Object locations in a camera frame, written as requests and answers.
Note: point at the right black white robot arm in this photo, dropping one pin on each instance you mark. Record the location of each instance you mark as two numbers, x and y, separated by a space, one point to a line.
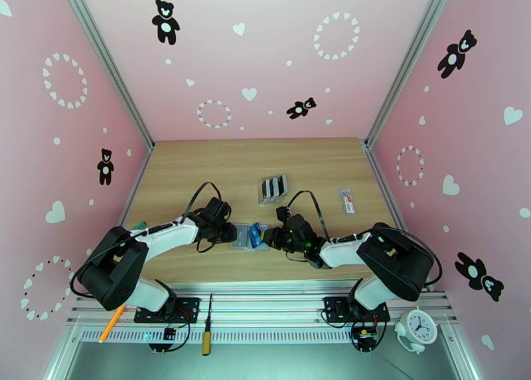
398 262

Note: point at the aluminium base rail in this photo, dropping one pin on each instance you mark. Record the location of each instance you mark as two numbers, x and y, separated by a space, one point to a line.
269 304

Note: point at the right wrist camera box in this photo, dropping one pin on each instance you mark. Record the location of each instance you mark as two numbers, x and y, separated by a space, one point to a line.
283 215

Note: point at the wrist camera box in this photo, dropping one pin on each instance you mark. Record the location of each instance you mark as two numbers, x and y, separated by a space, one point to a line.
217 208
283 215

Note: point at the red white credit card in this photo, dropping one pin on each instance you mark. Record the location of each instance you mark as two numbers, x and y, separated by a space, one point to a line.
347 200

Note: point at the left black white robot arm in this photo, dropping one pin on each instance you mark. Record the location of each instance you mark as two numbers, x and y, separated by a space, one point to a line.
112 275

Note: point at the aluminium frame post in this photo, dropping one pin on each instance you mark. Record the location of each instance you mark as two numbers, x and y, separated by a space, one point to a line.
411 51
103 55

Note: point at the aluminium side rail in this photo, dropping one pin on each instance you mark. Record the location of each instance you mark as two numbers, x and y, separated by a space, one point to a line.
137 179
379 175

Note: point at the clear acrylic card stand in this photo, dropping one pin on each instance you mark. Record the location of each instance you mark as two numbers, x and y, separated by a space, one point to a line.
262 200

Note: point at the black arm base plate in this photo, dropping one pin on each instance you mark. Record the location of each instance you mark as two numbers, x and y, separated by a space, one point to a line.
332 308
186 308

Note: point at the blue credit card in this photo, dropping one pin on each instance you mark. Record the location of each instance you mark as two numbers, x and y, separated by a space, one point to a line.
257 237

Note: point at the white alarm clock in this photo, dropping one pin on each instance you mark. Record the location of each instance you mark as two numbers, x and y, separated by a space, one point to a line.
420 327

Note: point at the orange pencil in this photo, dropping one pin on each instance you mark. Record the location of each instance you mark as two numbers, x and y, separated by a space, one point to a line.
108 329

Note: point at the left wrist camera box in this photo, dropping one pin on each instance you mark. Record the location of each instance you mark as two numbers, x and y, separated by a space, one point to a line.
217 208

